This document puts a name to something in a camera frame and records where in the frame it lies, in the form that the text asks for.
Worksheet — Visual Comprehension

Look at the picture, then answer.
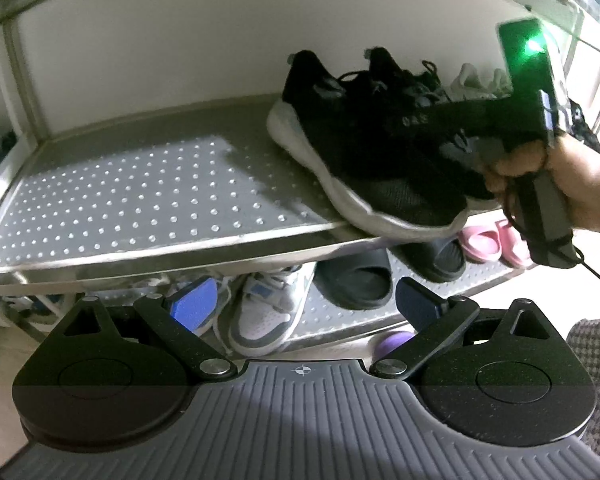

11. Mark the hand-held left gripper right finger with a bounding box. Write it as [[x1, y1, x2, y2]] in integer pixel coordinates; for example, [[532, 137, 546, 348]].
[[370, 277, 551, 378]]

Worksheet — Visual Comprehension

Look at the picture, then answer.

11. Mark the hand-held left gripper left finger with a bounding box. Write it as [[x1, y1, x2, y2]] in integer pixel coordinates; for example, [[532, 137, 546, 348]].
[[62, 277, 236, 378]]

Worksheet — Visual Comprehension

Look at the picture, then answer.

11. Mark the purple slide sandal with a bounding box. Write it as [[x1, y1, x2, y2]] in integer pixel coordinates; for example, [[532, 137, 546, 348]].
[[375, 332, 416, 358]]

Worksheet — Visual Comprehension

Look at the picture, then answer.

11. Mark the black sneaker light blue lining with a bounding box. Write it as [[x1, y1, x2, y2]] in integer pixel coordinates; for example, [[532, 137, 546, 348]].
[[266, 50, 468, 238], [365, 47, 501, 211]]

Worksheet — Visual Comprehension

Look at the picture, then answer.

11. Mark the metal shoe rack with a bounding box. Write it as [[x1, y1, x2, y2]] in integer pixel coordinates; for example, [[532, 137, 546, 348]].
[[0, 0, 600, 356]]

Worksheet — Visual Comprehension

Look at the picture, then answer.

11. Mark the person's right hand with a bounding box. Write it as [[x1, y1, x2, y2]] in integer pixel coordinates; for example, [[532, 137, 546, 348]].
[[485, 132, 600, 236]]

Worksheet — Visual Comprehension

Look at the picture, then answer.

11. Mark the black slide sandal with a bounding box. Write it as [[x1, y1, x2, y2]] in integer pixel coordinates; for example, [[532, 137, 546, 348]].
[[395, 237, 466, 283], [314, 250, 393, 311]]

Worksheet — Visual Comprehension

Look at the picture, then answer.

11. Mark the pink slide sandal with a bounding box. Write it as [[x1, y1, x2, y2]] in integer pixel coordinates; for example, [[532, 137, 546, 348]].
[[459, 225, 503, 263], [495, 220, 533, 268]]

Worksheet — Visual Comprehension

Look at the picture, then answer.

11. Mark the white blue strap sneaker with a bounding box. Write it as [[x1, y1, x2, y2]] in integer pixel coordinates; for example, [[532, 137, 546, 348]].
[[219, 265, 316, 356], [207, 275, 237, 331]]

